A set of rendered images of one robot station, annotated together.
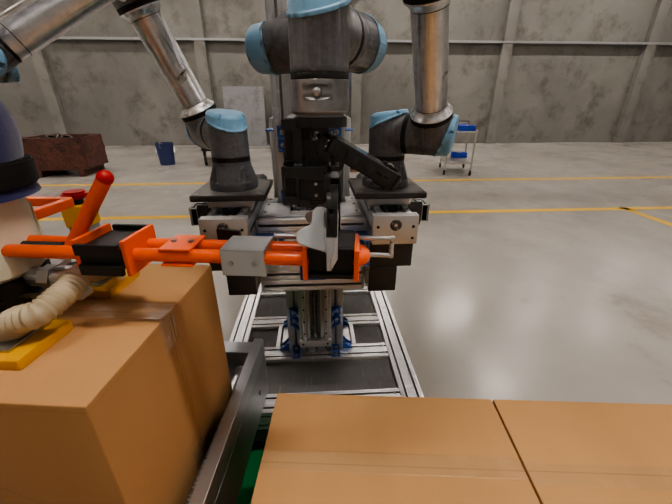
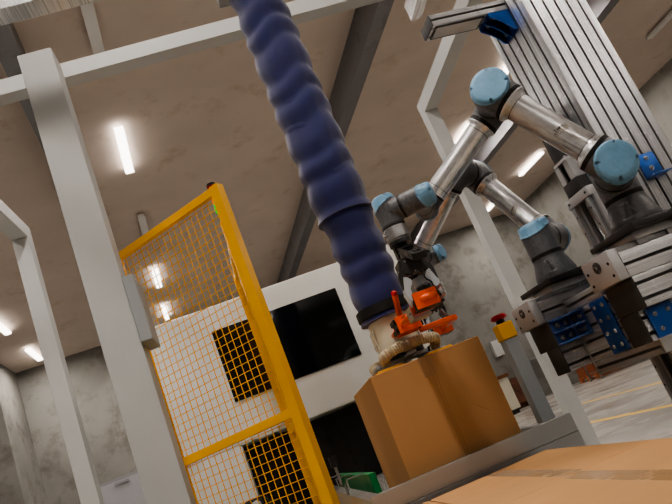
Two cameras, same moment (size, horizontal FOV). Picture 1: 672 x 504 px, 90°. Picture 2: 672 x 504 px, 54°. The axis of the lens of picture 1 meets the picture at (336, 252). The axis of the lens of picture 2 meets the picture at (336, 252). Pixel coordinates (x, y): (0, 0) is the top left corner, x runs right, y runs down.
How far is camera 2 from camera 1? 1.94 m
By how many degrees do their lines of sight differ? 85
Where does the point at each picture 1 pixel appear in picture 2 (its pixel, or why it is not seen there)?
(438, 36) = (524, 121)
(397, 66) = not seen: outside the picture
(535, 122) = not seen: outside the picture
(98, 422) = (375, 387)
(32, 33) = (425, 236)
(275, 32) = not seen: hidden behind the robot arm
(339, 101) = (391, 235)
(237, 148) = (536, 247)
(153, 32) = (489, 195)
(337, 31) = (380, 214)
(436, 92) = (561, 145)
